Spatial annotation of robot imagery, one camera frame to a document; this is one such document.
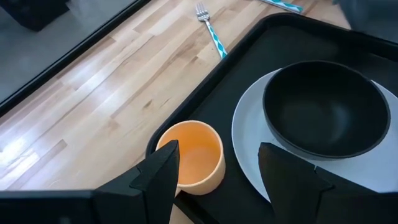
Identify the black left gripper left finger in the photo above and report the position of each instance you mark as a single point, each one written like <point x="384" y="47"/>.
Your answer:
<point x="146" y="193"/>

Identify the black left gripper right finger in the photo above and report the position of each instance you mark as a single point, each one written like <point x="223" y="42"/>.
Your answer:
<point x="295" y="193"/>

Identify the orange cup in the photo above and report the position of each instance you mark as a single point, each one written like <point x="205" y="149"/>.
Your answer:
<point x="199" y="152"/>

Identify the white round plate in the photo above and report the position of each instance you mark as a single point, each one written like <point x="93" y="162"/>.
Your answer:
<point x="248" y="140"/>

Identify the black bowl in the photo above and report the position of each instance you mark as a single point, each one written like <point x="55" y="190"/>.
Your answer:
<point x="323" y="112"/>

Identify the black rectangular tray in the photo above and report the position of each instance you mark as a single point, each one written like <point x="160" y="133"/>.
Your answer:
<point x="248" y="59"/>

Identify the grey cloth napkin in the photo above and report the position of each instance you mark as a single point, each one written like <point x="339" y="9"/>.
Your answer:
<point x="370" y="17"/>

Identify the blurry black box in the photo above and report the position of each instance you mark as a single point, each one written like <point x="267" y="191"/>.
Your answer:
<point x="31" y="12"/>

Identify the long black frame rail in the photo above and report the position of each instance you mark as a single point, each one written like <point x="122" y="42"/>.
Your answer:
<point x="71" y="54"/>

